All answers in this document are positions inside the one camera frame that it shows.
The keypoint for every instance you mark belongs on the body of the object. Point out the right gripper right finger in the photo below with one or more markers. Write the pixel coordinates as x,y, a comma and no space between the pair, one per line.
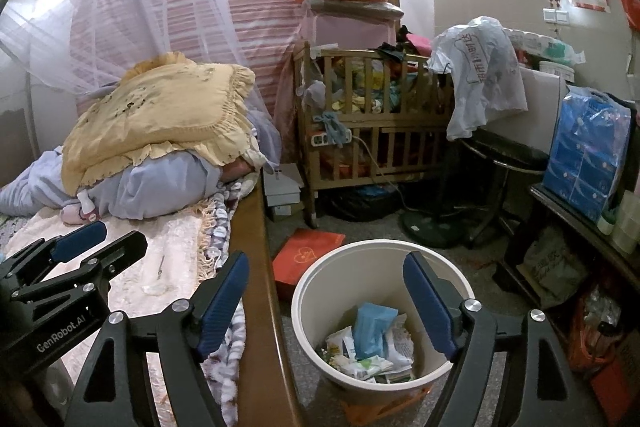
538,388

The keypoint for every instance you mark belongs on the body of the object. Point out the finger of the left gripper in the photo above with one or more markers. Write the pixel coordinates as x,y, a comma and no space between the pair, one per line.
40,257
86,272

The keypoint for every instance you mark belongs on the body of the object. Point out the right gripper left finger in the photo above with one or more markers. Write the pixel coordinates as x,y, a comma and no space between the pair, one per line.
114,386

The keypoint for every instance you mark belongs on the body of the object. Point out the white printed plastic bag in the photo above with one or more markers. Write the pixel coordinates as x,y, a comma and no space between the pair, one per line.
399,347

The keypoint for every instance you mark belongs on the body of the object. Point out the blue plastic packet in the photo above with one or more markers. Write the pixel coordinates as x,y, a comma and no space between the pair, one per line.
372,322

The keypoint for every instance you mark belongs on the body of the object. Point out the green white tube wrapper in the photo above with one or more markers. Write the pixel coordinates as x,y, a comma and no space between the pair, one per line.
366,368

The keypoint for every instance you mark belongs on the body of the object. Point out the white round trash bin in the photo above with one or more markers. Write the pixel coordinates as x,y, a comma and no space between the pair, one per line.
354,318

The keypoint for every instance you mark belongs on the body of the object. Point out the pink rolled cylinder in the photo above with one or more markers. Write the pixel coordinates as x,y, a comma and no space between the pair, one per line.
72,215

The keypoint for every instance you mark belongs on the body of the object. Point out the white pink pill bottle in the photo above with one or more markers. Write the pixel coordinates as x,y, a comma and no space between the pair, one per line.
88,210

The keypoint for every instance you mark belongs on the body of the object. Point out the grey-blue folded blanket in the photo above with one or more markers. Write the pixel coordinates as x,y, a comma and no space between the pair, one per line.
152,189

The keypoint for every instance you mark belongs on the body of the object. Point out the red flat box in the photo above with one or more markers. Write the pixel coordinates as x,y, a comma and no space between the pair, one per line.
298,253

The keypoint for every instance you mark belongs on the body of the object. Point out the white shoe box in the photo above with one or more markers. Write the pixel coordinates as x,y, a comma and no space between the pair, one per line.
282,189

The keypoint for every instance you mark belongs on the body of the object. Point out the yellow frilled pillow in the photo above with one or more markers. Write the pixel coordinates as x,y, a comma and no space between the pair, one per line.
161,106

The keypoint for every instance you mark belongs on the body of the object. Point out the blue tissue pack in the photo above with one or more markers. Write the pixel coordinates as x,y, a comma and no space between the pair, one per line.
588,150

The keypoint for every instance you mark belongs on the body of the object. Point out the white mosquito net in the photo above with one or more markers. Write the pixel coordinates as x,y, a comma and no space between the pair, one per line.
59,55

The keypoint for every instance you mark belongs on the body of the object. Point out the wooden baby crib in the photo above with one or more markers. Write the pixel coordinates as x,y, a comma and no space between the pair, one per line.
365,117

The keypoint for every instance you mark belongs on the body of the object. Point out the white plastic shopping bag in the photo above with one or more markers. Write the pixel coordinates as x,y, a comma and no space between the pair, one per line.
481,61

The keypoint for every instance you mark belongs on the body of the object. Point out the pink storage box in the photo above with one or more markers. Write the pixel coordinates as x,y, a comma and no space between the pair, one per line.
352,25

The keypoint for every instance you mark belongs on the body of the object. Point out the brown wooden bed frame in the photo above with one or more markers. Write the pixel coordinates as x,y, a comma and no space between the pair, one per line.
266,389

